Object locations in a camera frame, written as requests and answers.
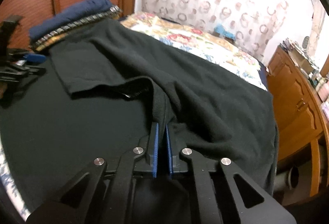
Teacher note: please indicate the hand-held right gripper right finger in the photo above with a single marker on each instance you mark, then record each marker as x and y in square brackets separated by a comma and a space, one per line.
[169, 154]

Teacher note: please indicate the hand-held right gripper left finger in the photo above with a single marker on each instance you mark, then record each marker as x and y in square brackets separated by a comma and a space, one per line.
[155, 152]

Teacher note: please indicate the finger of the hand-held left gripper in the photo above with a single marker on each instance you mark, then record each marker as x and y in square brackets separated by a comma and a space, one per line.
[23, 72]
[36, 57]

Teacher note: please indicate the black printed t-shirt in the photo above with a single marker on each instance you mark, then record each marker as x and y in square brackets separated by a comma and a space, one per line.
[102, 116]

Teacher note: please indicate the dark patterned folded garment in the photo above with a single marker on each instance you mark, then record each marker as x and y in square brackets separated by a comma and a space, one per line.
[77, 24]

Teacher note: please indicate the navy folded garment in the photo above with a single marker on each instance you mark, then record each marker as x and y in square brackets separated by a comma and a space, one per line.
[77, 13]

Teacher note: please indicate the blue floral bed cover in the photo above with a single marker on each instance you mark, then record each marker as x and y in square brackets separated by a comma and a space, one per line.
[10, 183]

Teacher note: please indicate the red floral blanket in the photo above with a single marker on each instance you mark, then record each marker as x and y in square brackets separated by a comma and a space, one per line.
[195, 34]

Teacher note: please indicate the wooden sideboard cabinet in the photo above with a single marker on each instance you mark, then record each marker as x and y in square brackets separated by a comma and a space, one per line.
[295, 111]

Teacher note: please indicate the blue plastic bag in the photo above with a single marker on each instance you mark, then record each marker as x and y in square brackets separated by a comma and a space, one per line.
[223, 30]

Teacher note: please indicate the floral fabric pile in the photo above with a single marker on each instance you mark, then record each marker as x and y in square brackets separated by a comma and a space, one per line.
[290, 48]

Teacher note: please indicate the large flat cardboard box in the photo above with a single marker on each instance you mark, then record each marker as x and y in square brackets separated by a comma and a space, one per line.
[307, 65]

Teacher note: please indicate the group of toiletry bottles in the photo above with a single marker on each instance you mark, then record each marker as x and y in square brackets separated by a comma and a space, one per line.
[318, 79]

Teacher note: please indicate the small white fan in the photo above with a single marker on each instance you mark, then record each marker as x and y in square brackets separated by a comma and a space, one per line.
[306, 41]

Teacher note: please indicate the beige tied curtain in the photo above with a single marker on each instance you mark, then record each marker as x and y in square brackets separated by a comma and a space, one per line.
[317, 34]

